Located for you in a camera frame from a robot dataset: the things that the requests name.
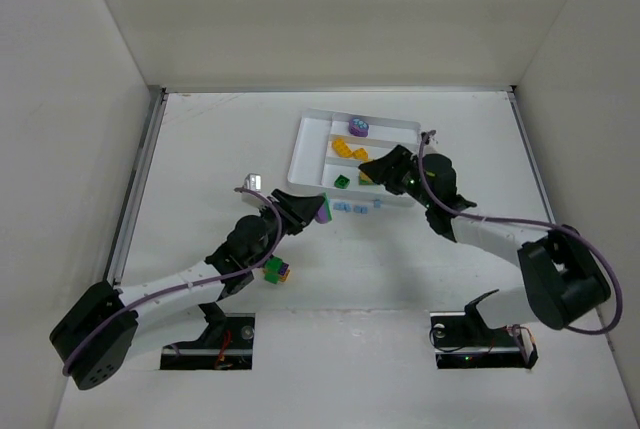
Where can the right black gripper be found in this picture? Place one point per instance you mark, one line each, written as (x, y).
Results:
(402, 172)

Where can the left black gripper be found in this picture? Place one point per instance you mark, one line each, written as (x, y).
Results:
(282, 209)

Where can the yellow orange patterned lego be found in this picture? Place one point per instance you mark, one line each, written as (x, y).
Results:
(366, 179)

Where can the small yellow lego piece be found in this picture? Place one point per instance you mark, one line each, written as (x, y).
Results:
(360, 154)

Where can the small green lego brick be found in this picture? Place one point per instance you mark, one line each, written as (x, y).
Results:
(341, 182)

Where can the yellow long lego brick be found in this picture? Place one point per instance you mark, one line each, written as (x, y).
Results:
(341, 148)

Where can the purple round lego piece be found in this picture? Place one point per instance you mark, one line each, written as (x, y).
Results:
(358, 127)

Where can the green purple yellow lego cluster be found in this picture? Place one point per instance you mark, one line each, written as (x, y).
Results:
(276, 270)

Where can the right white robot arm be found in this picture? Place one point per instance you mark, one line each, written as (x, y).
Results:
(564, 275)

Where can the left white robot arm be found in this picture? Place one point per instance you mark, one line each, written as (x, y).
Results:
(109, 323)

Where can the white divided sorting tray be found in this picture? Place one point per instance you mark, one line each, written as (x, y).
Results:
(330, 146)

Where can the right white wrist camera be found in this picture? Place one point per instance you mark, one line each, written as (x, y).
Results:
(428, 138)

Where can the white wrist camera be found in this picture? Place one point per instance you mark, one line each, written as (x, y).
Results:
(428, 138)
(252, 184)

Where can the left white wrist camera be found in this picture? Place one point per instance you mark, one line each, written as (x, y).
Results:
(252, 184)

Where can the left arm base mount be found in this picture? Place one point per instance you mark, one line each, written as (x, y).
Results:
(225, 344)

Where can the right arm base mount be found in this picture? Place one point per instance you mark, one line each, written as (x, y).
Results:
(462, 340)

